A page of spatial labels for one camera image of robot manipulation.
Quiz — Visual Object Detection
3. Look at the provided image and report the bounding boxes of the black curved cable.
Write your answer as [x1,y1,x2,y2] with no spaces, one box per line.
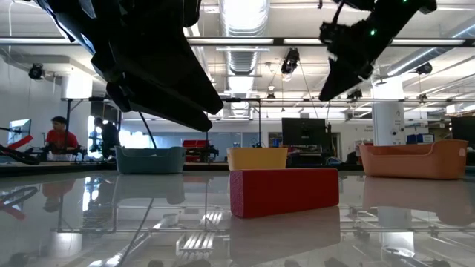
[0,144,41,167]

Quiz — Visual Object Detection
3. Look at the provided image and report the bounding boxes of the red angled bar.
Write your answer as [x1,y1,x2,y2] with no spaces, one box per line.
[0,135,34,151]

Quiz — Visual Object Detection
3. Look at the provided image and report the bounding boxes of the dark teal plastic bin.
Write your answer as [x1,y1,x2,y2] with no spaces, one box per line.
[114,145,186,175]

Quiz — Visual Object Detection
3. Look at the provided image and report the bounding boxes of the white pillar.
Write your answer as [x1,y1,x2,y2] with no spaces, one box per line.
[372,79,405,146]

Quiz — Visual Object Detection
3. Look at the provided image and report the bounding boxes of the person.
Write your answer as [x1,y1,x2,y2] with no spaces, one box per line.
[44,116,79,156]
[92,117,122,160]

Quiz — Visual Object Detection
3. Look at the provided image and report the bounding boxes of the bright wall screen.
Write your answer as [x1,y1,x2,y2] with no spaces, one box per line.
[7,118,32,145]

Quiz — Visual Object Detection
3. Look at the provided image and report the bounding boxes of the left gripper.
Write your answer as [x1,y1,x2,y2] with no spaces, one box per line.
[35,0,224,133]

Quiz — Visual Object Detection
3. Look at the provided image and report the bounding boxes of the silver ceiling duct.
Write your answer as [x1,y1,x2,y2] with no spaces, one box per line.
[218,0,271,116]

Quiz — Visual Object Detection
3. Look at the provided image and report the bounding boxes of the dark monitor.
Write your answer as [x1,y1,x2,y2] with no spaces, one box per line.
[451,116,475,149]

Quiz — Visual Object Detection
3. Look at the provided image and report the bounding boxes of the black station frame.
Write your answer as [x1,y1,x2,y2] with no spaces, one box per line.
[61,96,123,160]
[206,98,262,149]

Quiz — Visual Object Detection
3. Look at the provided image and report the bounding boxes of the blue storage boxes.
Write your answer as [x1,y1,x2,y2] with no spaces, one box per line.
[406,133,436,145]

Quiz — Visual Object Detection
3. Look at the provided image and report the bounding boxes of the orange plastic bin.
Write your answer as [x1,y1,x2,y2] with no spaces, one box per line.
[358,139,469,181]

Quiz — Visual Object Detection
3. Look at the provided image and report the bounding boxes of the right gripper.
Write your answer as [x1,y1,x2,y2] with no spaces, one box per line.
[318,20,376,102]

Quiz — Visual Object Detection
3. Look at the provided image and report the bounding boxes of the red storage bins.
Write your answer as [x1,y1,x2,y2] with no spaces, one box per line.
[181,139,209,149]

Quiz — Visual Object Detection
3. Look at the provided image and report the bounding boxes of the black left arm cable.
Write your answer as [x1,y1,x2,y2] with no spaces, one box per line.
[139,111,158,150]

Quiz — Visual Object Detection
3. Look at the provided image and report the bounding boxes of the long red block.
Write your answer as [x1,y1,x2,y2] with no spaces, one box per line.
[229,168,340,219]

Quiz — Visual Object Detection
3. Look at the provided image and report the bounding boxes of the black monitor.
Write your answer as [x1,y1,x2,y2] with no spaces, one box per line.
[281,117,328,148]

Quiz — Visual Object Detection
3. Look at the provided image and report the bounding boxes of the yellow plastic bin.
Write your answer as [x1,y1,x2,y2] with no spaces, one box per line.
[226,147,289,171]

